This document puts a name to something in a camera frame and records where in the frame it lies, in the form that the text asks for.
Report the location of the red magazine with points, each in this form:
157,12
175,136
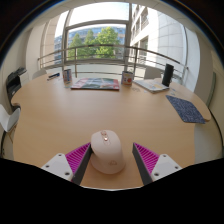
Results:
96,83

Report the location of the black thermos bottle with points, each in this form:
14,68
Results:
167,74

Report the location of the white moulded chair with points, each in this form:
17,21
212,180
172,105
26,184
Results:
8,119
152,72
39,73

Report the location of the white printed can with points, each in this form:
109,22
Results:
67,77

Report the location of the black printer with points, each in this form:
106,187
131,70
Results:
13,85

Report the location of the metal balcony railing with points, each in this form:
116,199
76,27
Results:
76,61

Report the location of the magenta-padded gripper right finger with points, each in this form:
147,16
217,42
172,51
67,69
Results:
165,165

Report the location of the dark blue pen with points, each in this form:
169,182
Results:
53,76

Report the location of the light blue illustrated book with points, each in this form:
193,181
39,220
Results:
151,85

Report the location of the pale pink computer mouse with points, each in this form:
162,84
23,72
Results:
107,153

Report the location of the white mug with plant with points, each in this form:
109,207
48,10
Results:
127,78

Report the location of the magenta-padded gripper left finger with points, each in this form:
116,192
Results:
57,165

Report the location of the blue patterned mouse pad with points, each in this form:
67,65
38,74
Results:
185,109

